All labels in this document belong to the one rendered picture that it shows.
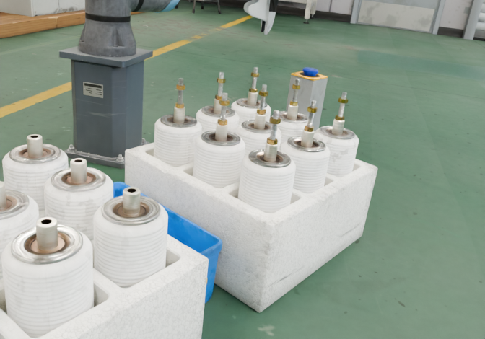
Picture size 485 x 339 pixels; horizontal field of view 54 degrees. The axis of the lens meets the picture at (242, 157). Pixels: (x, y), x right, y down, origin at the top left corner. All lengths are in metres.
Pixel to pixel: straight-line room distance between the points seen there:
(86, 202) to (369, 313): 0.54
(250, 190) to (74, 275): 0.37
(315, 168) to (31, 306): 0.55
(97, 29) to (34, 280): 0.87
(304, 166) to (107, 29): 0.67
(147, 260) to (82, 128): 0.80
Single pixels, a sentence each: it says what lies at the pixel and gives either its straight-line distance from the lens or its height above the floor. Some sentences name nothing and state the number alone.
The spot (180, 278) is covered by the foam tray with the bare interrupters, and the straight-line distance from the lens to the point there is 0.65.
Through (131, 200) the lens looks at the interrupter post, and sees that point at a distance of 0.62.
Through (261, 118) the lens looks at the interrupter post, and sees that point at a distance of 0.97.
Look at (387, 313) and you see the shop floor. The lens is 0.95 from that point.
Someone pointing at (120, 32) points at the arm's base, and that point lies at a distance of 1.32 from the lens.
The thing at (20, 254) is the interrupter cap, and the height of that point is 0.25.
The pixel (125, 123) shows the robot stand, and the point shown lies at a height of 0.12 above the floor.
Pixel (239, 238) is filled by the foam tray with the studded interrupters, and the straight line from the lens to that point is 0.83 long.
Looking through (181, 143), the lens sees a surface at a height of 0.22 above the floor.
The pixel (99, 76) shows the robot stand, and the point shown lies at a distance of 1.31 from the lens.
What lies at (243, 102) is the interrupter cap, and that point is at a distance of 1.15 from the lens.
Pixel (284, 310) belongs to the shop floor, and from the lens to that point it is 0.90.
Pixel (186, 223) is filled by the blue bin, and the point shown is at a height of 0.11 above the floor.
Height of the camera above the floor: 0.57
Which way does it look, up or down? 23 degrees down
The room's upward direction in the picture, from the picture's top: 7 degrees clockwise
